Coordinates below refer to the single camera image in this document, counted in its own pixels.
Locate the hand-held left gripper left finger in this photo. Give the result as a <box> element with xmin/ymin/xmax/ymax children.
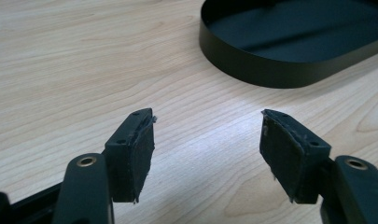
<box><xmin>101</xmin><ymin>107</ymin><xmax>157</xmax><ymax>204</ymax></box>

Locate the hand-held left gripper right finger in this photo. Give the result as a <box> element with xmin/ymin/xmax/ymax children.
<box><xmin>259</xmin><ymin>108</ymin><xmax>332</xmax><ymax>205</ymax></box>

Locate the black oval metal tray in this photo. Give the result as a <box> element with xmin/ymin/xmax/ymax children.
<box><xmin>199</xmin><ymin>0</ymin><xmax>378</xmax><ymax>90</ymax></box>

